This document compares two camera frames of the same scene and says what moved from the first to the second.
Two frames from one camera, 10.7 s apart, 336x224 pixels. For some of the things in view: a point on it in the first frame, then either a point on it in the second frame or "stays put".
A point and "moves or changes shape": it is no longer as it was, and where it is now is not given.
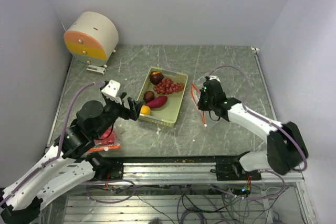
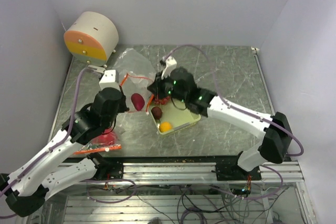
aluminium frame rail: x=202 y=173 stays put
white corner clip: x=254 y=50 stays put
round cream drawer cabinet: x=92 y=38 stays put
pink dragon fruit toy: x=108 y=136 stays put
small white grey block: x=96 y=69 stays put
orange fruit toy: x=145 y=110 to x=165 y=127
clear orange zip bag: x=107 y=140 stays put
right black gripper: x=201 y=106 to x=156 y=87
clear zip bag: x=196 y=87 moves or changes shape
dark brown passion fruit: x=148 y=96 to x=157 y=112
